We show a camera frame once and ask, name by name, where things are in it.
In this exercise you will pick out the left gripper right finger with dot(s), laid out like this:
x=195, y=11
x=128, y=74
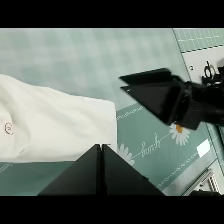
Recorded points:
x=123, y=178

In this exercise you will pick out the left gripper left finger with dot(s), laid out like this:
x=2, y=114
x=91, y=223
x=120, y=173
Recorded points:
x=80, y=176

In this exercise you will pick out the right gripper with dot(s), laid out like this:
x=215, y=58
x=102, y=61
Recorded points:
x=200, y=103

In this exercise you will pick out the white T-shirt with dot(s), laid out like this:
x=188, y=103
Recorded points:
x=56, y=126

